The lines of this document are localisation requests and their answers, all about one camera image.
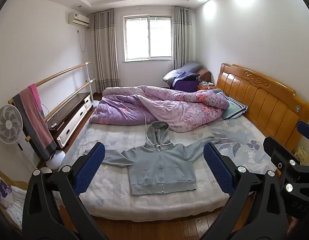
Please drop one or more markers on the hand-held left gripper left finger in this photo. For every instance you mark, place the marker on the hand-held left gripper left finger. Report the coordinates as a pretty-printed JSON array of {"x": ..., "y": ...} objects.
[{"x": 90, "y": 165}]

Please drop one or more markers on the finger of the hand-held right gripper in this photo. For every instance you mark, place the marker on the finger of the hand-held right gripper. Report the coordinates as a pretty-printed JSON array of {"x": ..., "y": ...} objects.
[
  {"x": 305, "y": 130},
  {"x": 277, "y": 150}
]

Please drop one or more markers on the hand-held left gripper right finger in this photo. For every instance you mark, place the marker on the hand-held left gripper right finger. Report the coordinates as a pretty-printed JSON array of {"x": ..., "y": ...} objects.
[{"x": 217, "y": 167}]

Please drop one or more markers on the grey zip hoodie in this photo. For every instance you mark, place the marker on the grey zip hoodie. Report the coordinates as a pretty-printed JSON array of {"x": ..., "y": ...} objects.
[{"x": 159, "y": 165}]

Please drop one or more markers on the dark and white cabinet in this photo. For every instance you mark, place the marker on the dark and white cabinet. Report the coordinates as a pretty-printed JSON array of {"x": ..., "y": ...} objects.
[{"x": 69, "y": 120}]

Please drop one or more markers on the grey towel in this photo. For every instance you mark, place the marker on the grey towel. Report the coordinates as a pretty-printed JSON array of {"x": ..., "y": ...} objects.
[{"x": 42, "y": 145}]

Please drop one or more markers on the white remote control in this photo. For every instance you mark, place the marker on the white remote control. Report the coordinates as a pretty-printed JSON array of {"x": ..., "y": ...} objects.
[{"x": 54, "y": 126}]

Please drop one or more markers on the wooden headboard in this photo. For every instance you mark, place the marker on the wooden headboard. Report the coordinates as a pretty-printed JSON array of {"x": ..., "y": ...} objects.
[{"x": 257, "y": 95}]

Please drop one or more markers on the striped blue pillow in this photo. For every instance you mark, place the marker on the striped blue pillow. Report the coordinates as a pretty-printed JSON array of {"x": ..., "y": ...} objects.
[{"x": 234, "y": 108}]

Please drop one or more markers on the purple floral quilt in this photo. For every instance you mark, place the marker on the purple floral quilt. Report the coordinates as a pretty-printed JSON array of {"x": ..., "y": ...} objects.
[{"x": 169, "y": 105}]

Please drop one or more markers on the pink box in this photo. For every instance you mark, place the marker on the pink box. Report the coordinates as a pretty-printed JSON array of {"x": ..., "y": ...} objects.
[{"x": 34, "y": 110}]

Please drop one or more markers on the wooden nightstand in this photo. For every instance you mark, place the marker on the wooden nightstand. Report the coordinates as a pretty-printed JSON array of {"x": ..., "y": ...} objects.
[{"x": 200, "y": 88}]

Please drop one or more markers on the white striped cloth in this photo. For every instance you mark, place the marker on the white striped cloth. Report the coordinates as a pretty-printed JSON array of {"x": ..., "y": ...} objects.
[{"x": 17, "y": 205}]

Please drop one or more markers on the tissue box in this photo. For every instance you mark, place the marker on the tissue box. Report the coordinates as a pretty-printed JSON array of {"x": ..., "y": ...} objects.
[{"x": 207, "y": 84}]

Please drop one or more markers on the purple cloth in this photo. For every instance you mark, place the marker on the purple cloth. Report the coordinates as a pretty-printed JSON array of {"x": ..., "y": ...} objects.
[{"x": 185, "y": 82}]

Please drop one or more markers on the floral cushion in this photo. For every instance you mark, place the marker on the floral cushion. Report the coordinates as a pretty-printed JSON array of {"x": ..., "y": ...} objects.
[{"x": 2, "y": 190}]

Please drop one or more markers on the white standing fan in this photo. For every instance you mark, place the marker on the white standing fan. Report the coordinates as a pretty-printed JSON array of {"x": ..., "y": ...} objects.
[{"x": 8, "y": 123}]

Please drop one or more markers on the brown armchair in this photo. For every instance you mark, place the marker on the brown armchair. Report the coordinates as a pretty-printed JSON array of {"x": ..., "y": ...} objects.
[{"x": 205, "y": 73}]

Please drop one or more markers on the wooden ballet barre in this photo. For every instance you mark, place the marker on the wooden ballet barre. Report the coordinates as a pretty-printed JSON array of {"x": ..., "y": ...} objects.
[{"x": 62, "y": 73}]

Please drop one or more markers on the grey purple cushion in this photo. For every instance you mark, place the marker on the grey purple cushion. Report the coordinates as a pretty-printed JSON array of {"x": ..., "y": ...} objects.
[{"x": 189, "y": 67}]

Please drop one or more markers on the grey striped curtain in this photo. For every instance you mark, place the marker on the grey striped curtain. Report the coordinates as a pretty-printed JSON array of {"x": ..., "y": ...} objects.
[
  {"x": 182, "y": 35},
  {"x": 105, "y": 50}
]

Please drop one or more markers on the white framed window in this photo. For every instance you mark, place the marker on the white framed window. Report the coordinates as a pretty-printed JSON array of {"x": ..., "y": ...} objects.
[{"x": 148, "y": 37}]

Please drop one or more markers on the white air conditioner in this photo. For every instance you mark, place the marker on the white air conditioner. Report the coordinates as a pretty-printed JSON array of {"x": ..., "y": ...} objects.
[{"x": 78, "y": 19}]

